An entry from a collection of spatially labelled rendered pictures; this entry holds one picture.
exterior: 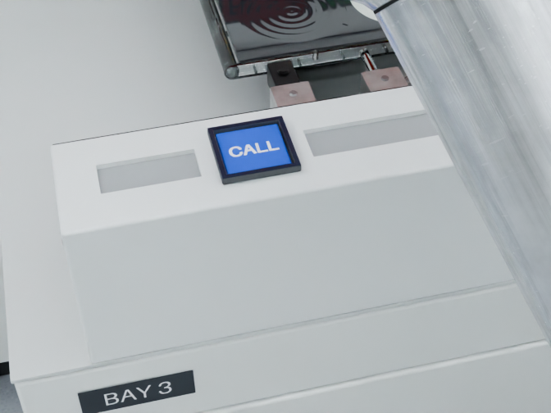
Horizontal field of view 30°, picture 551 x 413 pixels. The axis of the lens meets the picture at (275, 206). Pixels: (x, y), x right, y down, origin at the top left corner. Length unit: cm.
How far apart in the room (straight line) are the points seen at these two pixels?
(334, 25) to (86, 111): 25
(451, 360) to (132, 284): 31
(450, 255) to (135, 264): 24
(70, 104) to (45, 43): 11
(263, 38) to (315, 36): 5
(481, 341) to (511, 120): 45
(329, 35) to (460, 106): 49
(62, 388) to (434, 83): 44
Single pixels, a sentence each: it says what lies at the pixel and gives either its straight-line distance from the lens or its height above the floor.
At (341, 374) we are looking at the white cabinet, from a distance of 87.
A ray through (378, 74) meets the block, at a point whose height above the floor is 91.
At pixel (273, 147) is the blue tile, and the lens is 73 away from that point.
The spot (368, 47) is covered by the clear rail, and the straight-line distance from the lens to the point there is 93.
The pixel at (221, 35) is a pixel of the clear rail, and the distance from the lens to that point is 94.
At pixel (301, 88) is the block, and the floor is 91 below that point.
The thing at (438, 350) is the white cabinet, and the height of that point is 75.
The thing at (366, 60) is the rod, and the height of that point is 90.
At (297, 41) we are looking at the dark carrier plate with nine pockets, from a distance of 94.
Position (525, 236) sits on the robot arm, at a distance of 48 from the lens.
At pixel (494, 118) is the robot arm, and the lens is 46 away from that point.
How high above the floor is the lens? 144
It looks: 44 degrees down
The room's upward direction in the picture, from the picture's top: 1 degrees counter-clockwise
